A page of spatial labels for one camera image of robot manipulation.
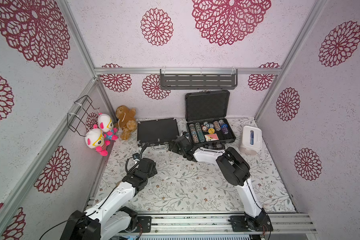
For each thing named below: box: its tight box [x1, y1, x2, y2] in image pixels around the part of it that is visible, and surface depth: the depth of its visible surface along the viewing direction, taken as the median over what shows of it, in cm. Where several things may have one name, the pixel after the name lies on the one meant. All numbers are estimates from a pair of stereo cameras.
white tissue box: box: [239, 125, 262, 156], surface depth 100 cm
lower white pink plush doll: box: [84, 124, 111, 157], surface depth 87 cm
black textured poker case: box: [137, 118, 180, 151], surface depth 110 cm
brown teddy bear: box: [116, 105, 138, 141], surface depth 112 cm
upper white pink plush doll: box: [97, 112, 119, 141], surface depth 97 cm
